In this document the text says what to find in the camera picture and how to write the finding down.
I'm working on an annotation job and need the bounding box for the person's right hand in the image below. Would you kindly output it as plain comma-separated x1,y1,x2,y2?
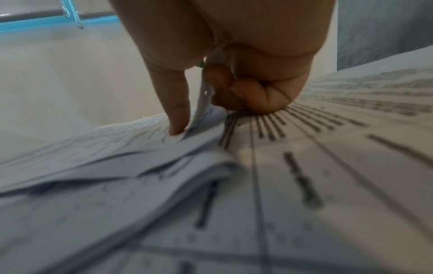
108,0,337,136

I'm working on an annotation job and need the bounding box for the stack of collected papers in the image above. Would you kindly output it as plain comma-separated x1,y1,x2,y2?
0,45,433,274

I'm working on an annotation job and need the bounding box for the white bead blind chain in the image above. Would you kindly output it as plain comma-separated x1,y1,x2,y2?
55,0,85,29

